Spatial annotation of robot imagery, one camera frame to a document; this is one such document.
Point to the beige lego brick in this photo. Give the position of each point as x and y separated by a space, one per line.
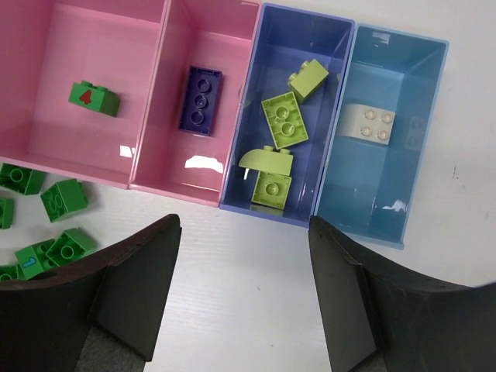
366 122

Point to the lime lego in container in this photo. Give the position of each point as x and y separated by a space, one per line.
309 78

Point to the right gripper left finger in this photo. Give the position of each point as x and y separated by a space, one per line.
102 312

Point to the large pink container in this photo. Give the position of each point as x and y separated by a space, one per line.
46 46

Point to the green lego brick top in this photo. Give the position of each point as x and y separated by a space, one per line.
22 180

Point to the purple blue container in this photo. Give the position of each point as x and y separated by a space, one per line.
285 38

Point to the purple lego brick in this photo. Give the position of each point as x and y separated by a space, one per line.
200 100

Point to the lime lego brick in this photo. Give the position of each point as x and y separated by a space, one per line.
285 120

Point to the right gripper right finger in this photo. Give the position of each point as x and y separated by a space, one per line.
371 306

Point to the pale yellow lego brick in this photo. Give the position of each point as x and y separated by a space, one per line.
273 175

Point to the small green lego brick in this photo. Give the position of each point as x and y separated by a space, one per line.
33 260

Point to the green L-shaped lego brick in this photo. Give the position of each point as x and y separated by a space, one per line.
7 206

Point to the small pink container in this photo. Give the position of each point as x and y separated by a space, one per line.
216 35

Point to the light blue container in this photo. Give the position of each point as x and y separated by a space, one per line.
367 188

